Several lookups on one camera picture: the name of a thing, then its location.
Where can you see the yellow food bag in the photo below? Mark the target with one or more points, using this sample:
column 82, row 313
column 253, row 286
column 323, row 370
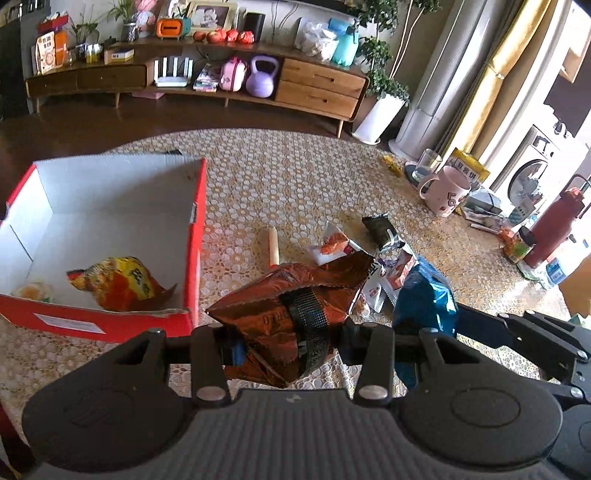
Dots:
column 468, row 166

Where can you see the pink mug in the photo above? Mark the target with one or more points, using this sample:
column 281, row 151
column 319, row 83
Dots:
column 445, row 191

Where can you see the pink toy case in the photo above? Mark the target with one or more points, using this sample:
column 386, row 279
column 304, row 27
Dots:
column 233, row 76

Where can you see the purple kettlebell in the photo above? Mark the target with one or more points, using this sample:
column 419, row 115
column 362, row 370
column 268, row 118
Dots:
column 262, row 78

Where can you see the clear plastic bag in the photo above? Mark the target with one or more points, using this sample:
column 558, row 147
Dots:
column 318, row 41

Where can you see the white router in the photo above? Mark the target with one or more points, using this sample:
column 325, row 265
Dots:
column 173, row 74

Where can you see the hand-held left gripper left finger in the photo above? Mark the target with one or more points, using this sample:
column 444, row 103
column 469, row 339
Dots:
column 236, row 355

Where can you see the small cardboard box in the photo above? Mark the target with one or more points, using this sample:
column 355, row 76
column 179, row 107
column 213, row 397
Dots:
column 119, row 55

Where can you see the small yellow wrapper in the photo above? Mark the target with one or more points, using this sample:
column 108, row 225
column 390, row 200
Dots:
column 392, row 165

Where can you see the red round fruit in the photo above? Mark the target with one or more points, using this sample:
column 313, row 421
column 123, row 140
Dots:
column 199, row 35
column 232, row 35
column 215, row 36
column 248, row 37

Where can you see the washing machine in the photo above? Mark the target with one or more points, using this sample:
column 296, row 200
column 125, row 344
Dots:
column 531, row 170

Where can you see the orange tissue box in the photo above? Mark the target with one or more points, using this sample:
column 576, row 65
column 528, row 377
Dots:
column 173, row 27

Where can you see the white orange snack packet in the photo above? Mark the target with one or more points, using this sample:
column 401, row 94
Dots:
column 332, row 242

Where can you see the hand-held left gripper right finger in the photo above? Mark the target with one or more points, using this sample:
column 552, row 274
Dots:
column 375, row 350

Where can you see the red cardboard box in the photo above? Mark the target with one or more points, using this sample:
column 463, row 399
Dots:
column 115, row 198

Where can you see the yellow orange snack bag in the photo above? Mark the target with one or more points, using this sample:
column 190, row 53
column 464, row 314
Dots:
column 120, row 284

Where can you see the picture frame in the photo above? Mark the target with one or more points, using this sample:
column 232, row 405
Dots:
column 212, row 16

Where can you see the clear drinking glass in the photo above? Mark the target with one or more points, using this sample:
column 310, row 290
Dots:
column 427, row 164

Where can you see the black cylinder speaker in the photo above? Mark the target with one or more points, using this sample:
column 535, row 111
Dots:
column 254, row 26

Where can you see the small clear yellow snack packet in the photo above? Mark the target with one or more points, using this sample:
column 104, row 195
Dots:
column 32, row 291

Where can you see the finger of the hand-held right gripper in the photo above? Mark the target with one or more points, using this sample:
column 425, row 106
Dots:
column 531, row 332

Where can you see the green potted tree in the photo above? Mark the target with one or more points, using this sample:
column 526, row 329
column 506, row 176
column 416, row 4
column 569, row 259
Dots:
column 383, row 60

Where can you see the blue snack bag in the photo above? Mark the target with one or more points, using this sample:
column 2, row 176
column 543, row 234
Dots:
column 422, row 300

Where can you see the stack of magazines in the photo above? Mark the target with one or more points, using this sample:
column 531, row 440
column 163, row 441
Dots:
column 206, row 81

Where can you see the orange white snack boxes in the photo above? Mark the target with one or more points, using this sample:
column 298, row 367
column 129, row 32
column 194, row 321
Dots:
column 48, row 53

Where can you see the pink flat box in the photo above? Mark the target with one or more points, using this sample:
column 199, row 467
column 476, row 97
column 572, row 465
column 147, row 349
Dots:
column 148, row 95

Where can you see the white planter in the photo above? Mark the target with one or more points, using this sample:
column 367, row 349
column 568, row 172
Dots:
column 378, row 117

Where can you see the teal jug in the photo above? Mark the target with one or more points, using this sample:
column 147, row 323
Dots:
column 346, row 44

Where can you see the yellow curtain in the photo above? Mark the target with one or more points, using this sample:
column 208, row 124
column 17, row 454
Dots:
column 498, row 69

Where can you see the small patterned plant pot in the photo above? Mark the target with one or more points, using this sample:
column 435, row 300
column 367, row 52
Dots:
column 130, row 32

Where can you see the white red snack packet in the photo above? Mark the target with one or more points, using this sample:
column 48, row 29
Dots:
column 385, row 281

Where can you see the pile of papers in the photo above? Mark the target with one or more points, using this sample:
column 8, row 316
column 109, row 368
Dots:
column 485, row 207

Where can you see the wooden sideboard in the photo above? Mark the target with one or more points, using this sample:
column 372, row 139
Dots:
column 318, row 83

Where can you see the green labelled jar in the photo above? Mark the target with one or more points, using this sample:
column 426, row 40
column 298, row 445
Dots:
column 519, row 244

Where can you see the brown foil snack bag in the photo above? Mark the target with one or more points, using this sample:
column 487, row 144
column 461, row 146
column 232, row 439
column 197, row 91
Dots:
column 263, row 304

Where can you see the dark red thermos bottle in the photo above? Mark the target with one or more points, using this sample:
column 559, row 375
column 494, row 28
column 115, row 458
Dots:
column 554, row 226

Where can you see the dark green snack packet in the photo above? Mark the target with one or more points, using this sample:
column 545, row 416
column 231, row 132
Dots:
column 381, row 230

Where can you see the white standing air conditioner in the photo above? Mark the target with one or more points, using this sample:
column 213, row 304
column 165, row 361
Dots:
column 443, row 78

